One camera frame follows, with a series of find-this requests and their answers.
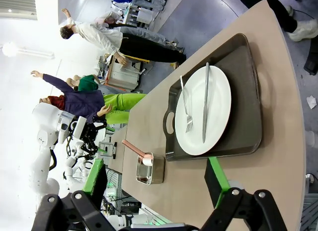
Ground white equipment cart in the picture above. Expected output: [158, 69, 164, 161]
[105, 54, 150, 92]

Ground pink handled lint roller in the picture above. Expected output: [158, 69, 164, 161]
[121, 139, 154, 166]

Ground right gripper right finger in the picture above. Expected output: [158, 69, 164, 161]
[200, 156, 288, 231]

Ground ceiling air vent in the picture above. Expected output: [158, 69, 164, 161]
[0, 0, 38, 20]

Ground silver table knife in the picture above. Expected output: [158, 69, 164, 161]
[202, 62, 211, 144]

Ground dark brown serving tray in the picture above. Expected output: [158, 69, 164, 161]
[162, 33, 263, 162]

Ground mannequin purple jacket green trousers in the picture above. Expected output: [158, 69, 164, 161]
[30, 70, 147, 125]

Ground silver fork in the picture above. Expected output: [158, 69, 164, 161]
[179, 75, 194, 134]

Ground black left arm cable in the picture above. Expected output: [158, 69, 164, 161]
[49, 145, 58, 171]

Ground ceiling light fixture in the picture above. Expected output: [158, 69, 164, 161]
[1, 41, 55, 60]

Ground metal shelf rack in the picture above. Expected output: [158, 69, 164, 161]
[124, 3, 159, 30]

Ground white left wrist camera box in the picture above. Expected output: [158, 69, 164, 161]
[74, 116, 87, 139]

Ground small steel rectangular container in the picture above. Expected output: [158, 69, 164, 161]
[135, 152, 166, 186]

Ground person denim jacket dark trousers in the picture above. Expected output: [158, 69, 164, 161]
[228, 0, 318, 42]

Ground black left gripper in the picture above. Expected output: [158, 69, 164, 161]
[79, 120, 116, 158]

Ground person white jacket black trousers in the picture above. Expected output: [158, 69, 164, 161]
[59, 8, 187, 65]

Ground white round plate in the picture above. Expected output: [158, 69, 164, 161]
[174, 65, 232, 156]

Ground crumpled white paper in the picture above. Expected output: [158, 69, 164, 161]
[306, 95, 318, 109]

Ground white humanoid robot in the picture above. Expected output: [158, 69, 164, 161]
[63, 141, 93, 185]

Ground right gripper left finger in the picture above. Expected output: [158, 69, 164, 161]
[31, 158, 117, 231]

